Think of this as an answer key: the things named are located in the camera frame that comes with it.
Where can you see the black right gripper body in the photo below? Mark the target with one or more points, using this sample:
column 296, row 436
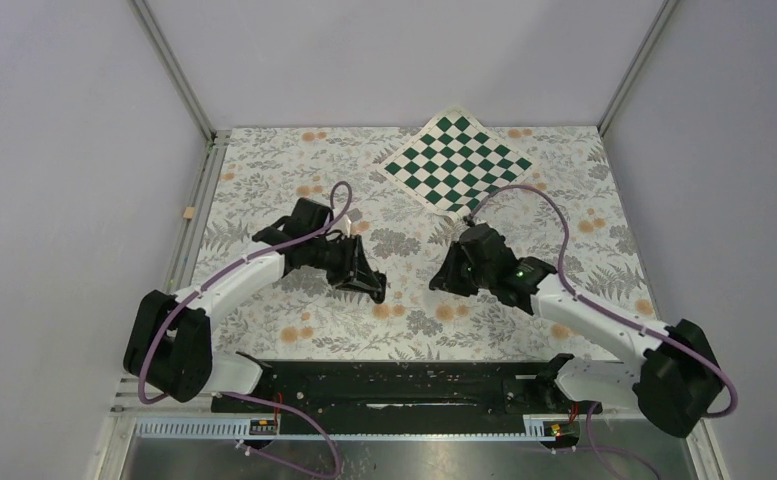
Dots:
column 461, row 277

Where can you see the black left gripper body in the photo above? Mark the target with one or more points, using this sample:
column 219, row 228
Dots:
column 341, row 257

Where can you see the black earbud charging case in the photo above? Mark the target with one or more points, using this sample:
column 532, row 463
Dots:
column 378, row 292

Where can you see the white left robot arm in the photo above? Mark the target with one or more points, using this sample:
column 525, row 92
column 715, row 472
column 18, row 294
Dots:
column 170, row 346

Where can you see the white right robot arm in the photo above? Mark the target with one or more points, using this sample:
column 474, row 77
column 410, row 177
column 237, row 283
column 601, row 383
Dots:
column 665, row 371

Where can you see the green white chessboard mat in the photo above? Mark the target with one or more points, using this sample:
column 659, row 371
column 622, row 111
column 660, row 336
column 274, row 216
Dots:
column 453, row 163

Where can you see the floral table mat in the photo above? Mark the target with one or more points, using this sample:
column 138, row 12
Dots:
column 569, row 203

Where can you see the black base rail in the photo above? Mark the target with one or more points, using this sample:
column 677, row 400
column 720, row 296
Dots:
column 388, row 397

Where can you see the white cable duct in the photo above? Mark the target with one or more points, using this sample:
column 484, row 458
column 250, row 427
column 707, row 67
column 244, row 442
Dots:
column 259, row 428

